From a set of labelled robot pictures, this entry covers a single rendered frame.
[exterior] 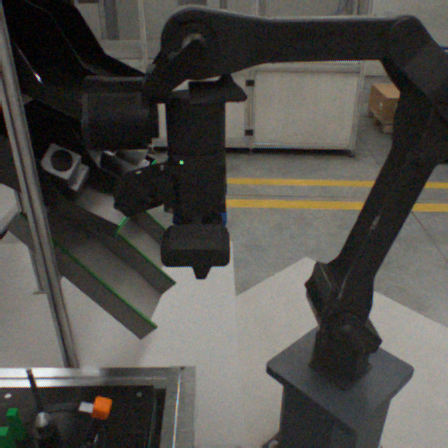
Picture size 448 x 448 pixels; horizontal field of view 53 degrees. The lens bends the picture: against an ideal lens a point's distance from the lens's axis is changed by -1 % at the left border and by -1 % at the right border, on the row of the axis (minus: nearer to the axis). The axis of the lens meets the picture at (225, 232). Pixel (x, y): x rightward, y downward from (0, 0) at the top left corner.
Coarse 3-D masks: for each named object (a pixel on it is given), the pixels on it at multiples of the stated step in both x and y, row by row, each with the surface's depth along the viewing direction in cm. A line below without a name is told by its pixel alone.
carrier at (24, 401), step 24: (0, 408) 66; (24, 408) 66; (48, 408) 63; (72, 408) 63; (120, 408) 66; (144, 408) 66; (0, 432) 54; (24, 432) 59; (48, 432) 56; (72, 432) 60; (120, 432) 62; (144, 432) 62
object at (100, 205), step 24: (0, 120) 74; (48, 120) 73; (0, 144) 62; (48, 144) 75; (72, 144) 74; (0, 168) 64; (96, 168) 76; (48, 192) 64; (96, 192) 73; (72, 216) 66; (96, 216) 65; (120, 216) 71
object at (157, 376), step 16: (48, 368) 74; (64, 368) 74; (80, 368) 74; (96, 368) 74; (112, 368) 74; (128, 368) 74; (144, 368) 74; (160, 368) 74; (0, 384) 71; (16, 384) 71; (48, 384) 71; (64, 384) 71; (80, 384) 71; (96, 384) 71; (112, 384) 71; (128, 384) 71; (144, 384) 71; (160, 384) 71; (160, 400) 72; (160, 416) 74
